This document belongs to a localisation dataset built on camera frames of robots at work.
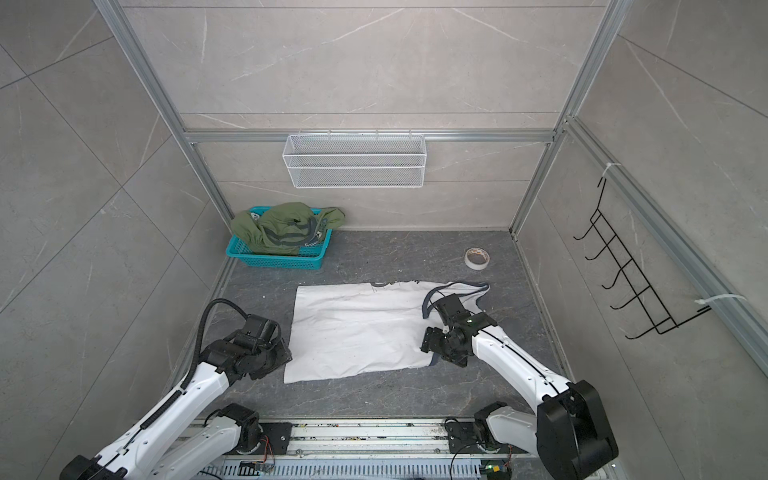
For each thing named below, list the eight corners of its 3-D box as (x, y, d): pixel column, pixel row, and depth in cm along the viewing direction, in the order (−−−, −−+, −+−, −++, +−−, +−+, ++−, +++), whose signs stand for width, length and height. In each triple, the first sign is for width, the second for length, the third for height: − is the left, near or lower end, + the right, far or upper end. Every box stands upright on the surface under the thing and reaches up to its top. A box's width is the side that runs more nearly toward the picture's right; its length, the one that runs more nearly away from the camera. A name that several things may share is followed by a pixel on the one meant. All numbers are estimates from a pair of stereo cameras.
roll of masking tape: (466, 270, 111) (467, 266, 109) (462, 252, 116) (463, 248, 114) (490, 270, 111) (492, 266, 109) (485, 252, 116) (487, 248, 115)
